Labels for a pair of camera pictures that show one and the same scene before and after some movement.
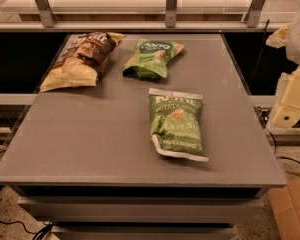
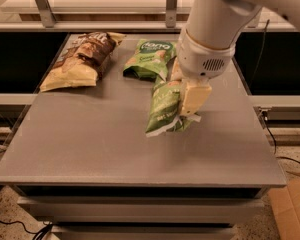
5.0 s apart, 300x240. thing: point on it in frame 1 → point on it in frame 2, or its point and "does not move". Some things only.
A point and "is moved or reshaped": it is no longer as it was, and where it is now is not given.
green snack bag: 151,58 does not move
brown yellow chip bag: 81,61 does not move
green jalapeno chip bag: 175,125 is moved or reshaped
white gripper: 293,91 → 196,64
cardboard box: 291,206 does not move
